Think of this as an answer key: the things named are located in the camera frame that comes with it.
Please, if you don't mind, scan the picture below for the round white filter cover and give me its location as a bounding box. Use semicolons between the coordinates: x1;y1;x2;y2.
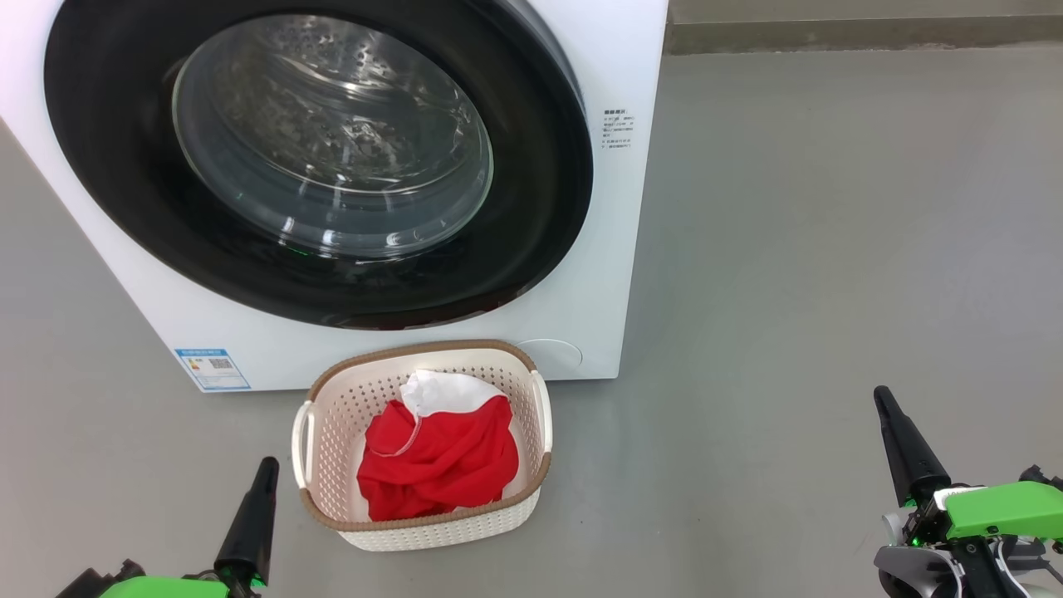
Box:
515;338;584;380

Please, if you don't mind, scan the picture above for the white front-load washing machine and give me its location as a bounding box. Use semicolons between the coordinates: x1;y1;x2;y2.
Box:
0;0;669;394

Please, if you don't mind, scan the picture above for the dark round glass washer door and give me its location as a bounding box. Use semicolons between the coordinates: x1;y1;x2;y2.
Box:
43;0;595;331

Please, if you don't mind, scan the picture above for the blue energy label sticker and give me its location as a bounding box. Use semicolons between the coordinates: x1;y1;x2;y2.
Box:
174;347;252;394

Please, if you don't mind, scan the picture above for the cream perforated laundry basket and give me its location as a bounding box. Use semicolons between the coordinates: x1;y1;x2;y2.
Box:
291;339;555;553

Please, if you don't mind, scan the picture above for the red and white garment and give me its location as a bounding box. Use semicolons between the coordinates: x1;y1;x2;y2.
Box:
357;370;521;523

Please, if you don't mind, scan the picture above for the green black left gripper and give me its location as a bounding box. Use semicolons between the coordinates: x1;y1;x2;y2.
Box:
54;457;280;598

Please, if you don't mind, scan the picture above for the printed black text label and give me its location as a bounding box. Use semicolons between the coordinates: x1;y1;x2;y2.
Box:
602;108;637;151

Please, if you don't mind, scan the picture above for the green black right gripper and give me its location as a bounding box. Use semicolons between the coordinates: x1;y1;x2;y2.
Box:
874;386;1063;598

